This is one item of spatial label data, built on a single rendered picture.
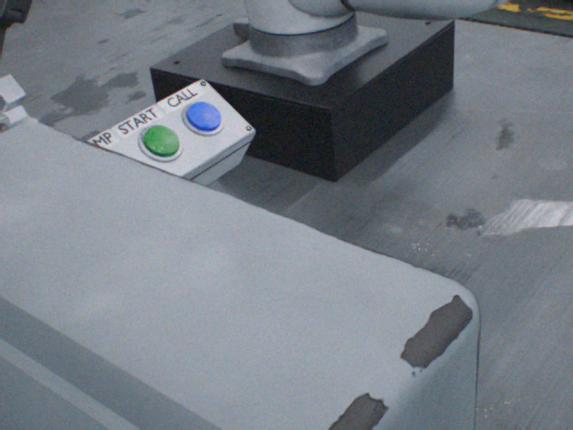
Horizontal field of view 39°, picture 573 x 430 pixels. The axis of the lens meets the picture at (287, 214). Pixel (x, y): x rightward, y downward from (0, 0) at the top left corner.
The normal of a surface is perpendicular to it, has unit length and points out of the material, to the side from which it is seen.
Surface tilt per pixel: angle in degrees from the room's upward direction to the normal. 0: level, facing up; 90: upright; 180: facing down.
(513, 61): 0
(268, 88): 2
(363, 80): 2
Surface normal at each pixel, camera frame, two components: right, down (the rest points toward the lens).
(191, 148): 0.35, -0.54
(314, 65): -0.04, -0.66
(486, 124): -0.08, -0.83
